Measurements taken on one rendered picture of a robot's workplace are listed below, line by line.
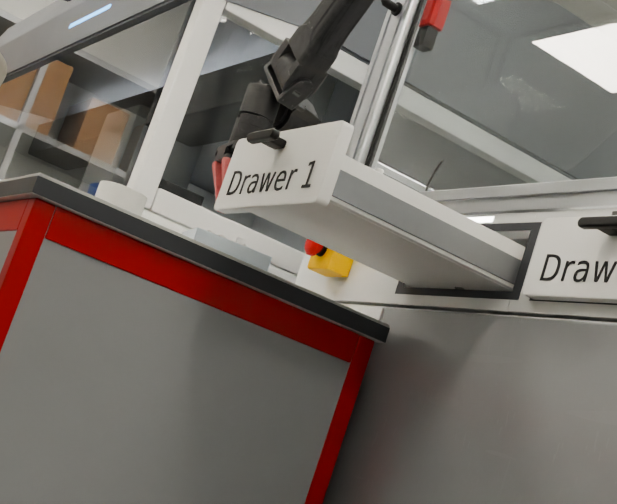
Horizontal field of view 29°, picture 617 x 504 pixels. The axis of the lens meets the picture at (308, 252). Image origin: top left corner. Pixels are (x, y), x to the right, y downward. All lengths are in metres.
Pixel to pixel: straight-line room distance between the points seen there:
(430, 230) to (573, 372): 0.26
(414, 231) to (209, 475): 0.45
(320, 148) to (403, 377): 0.43
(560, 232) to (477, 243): 0.11
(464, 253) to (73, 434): 0.57
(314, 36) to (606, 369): 0.67
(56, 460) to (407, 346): 0.54
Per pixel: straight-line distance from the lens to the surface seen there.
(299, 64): 1.79
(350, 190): 1.48
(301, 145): 1.53
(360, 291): 1.93
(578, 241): 1.54
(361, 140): 2.13
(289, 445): 1.73
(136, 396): 1.62
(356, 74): 2.61
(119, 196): 1.65
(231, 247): 1.76
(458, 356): 1.67
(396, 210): 1.52
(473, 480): 1.57
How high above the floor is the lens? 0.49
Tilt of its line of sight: 11 degrees up
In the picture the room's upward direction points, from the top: 19 degrees clockwise
